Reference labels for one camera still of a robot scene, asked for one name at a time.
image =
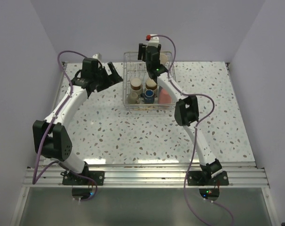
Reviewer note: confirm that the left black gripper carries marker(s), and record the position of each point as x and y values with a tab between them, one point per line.
110	79

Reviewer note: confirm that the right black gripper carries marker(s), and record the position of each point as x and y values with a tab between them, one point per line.
141	52

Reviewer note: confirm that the tall beige cup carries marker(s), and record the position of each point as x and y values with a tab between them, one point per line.
163	59

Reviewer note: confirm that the small olive mug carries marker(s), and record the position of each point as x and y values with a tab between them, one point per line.
133	98

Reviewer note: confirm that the steel cup with brown band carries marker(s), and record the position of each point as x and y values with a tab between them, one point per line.
151	85

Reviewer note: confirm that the black mug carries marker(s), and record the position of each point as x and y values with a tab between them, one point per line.
148	96

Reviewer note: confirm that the coral pink cup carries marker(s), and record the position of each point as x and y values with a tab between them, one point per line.
164	97

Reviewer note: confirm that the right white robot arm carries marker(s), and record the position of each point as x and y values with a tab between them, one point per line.
186	115

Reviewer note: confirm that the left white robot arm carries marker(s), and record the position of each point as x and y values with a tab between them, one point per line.
51	138

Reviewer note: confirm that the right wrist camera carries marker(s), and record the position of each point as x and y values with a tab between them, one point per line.
152	40

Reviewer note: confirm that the wire dish rack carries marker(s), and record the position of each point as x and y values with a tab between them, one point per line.
133	68

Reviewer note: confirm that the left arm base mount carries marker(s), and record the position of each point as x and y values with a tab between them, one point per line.
91	178

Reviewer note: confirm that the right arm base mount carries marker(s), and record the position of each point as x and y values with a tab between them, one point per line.
198	178

